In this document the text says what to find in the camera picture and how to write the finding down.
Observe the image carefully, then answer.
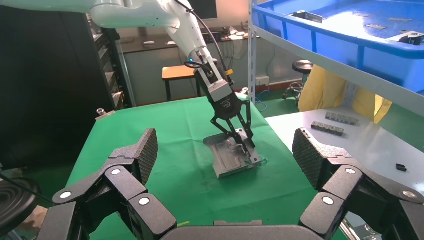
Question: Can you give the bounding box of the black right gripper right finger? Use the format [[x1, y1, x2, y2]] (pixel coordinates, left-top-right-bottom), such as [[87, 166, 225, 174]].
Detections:
[[292, 127, 424, 240]]

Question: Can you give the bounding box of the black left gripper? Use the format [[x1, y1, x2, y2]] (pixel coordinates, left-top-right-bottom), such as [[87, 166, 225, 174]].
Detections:
[[210, 92, 257, 155]]

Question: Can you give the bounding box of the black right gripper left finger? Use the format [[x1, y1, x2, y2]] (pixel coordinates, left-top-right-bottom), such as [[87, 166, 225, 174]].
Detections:
[[36, 128, 178, 240]]

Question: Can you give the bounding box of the large stamped metal bracket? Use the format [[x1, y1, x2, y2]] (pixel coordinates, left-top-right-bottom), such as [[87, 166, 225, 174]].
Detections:
[[202, 128, 263, 180]]

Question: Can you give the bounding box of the green table cloth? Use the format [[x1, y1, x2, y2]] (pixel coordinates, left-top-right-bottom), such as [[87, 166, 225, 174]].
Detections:
[[65, 92, 349, 240]]

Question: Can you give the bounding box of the white metal shelf rack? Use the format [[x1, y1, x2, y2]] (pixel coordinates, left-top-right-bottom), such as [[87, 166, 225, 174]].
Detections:
[[247, 0, 424, 117]]

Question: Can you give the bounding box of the wooden top stool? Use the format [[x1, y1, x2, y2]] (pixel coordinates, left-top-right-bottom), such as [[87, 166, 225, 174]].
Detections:
[[161, 64, 202, 102]]

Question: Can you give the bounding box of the yellow plastic bag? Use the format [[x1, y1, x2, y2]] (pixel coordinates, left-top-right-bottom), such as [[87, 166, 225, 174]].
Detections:
[[297, 64, 394, 125]]

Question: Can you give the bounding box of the black round stool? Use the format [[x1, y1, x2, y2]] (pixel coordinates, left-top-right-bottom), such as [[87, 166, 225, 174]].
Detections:
[[282, 59, 315, 101]]

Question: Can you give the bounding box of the grey background desk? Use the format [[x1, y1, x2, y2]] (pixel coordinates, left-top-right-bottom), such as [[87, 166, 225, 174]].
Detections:
[[115, 25, 253, 108]]

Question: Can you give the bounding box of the black round ribbed disc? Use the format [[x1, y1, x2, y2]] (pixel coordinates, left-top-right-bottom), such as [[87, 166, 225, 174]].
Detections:
[[0, 178, 41, 238]]

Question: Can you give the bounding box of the black drawer rack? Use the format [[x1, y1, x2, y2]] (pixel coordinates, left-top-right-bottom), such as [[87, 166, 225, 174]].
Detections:
[[86, 13, 136, 112]]

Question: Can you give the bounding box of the black partition panel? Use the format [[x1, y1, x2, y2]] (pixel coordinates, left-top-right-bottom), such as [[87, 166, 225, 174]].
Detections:
[[0, 4, 117, 170]]

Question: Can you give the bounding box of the black computer monitor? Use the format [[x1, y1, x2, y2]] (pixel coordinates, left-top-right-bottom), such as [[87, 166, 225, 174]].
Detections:
[[187, 0, 219, 21]]

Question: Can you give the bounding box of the blue plastic bin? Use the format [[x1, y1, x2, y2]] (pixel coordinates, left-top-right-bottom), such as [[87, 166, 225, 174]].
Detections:
[[252, 0, 424, 94]]

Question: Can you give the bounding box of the blue floor cable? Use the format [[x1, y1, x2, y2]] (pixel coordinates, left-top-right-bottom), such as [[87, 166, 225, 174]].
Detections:
[[254, 88, 270, 114]]

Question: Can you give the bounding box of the grey metal chain part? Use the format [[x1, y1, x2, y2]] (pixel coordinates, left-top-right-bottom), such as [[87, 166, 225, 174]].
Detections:
[[310, 121, 346, 137], [324, 111, 360, 126]]

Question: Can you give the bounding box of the black thin cable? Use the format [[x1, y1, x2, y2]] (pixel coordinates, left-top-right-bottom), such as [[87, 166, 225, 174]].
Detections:
[[0, 170, 57, 205]]

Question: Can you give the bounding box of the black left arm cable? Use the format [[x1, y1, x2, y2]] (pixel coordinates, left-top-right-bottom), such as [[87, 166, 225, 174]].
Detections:
[[173, 0, 230, 80]]

